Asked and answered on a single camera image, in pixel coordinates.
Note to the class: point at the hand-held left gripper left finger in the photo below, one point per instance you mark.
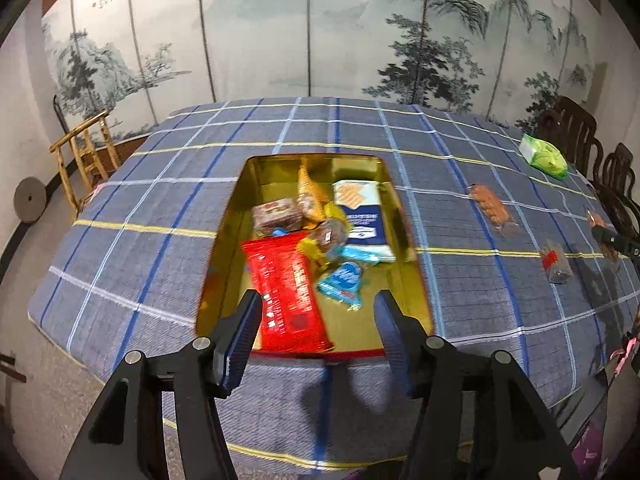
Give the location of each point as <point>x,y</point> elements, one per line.
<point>240,345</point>

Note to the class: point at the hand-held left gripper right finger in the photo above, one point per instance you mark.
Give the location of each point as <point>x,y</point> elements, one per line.
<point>395,345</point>

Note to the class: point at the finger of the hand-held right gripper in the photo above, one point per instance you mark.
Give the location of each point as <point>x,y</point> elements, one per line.
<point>615,241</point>

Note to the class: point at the small orange brown snack packet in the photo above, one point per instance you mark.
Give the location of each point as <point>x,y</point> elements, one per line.
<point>596,219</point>

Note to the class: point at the gold tin box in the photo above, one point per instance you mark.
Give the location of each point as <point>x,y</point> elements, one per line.
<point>345,320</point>

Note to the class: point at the small blue snack packet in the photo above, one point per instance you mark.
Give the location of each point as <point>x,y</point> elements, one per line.
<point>342,280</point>
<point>362,256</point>

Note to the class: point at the clear yellow brownie packet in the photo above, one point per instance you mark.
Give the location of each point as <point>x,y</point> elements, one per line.
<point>327,237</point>

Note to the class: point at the blue cracker packet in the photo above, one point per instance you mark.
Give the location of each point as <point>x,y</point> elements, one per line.
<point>362,220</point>

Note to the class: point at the brown cake packet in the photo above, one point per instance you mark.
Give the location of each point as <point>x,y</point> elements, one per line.
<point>277,215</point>

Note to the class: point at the dark snack packet red label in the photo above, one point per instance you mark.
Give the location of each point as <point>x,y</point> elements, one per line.
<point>557,265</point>

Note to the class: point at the dark carved wooden chair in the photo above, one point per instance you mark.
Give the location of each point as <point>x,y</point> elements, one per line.
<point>617,175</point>
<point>575,130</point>

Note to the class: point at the green snack packet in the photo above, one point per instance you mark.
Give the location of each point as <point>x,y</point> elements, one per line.
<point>542,155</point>

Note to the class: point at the reddish brown snack packet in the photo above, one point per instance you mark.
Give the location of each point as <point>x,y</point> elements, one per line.
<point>490,205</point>

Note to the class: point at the blue plaid tablecloth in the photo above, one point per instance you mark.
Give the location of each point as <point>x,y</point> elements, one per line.
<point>150,240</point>

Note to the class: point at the person's dark printed clothing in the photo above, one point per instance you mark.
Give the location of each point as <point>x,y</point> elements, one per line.
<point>600,450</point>

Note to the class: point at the round grey stone disc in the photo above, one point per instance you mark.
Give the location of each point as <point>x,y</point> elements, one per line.
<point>30,200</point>

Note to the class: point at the light wooden chair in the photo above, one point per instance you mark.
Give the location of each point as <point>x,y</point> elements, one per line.
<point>75,133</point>

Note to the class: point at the painted folding screen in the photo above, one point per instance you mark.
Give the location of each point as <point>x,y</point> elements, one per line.
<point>300,25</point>

